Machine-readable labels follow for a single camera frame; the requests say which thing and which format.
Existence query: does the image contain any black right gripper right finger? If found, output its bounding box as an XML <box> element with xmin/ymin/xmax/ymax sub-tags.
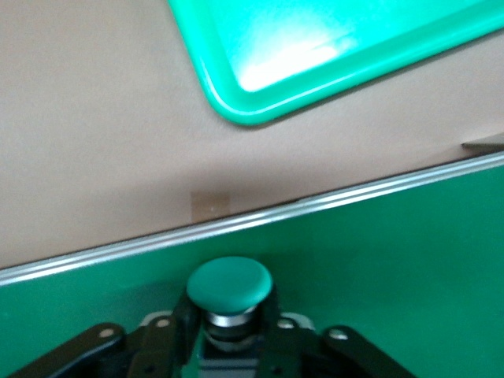
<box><xmin>254</xmin><ymin>287</ymin><xmax>317</xmax><ymax>378</ymax></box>

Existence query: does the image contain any green push button switch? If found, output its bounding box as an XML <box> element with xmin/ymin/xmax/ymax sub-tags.
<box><xmin>187</xmin><ymin>256</ymin><xmax>273</xmax><ymax>378</ymax></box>

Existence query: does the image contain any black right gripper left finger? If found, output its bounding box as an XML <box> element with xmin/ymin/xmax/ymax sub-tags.
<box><xmin>128</xmin><ymin>294</ymin><xmax>200</xmax><ymax>378</ymax></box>

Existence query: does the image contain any green plastic tray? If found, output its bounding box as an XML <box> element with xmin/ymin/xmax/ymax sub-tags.
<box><xmin>167</xmin><ymin>0</ymin><xmax>504</xmax><ymax>127</ymax></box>

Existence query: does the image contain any green conveyor belt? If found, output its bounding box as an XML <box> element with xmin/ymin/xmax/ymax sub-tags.
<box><xmin>0</xmin><ymin>135</ymin><xmax>504</xmax><ymax>378</ymax></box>

